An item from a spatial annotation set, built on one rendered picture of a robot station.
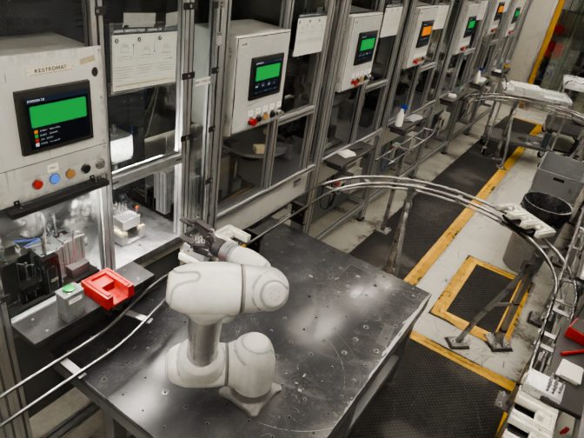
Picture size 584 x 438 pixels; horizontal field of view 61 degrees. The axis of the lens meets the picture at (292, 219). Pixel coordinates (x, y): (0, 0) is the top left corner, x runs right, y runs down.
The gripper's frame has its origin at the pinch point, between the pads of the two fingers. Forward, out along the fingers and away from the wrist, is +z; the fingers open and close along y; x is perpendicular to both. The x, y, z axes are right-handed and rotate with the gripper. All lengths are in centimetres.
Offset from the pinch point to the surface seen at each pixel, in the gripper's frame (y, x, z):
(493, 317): -111, -200, -114
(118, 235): -16.3, 6.5, 34.3
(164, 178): 0.3, -24.7, 38.4
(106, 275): -17.3, 27.3, 16.3
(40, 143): 44, 47, 18
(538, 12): 43, -826, 25
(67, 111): 52, 36, 18
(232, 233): -26, -43, 9
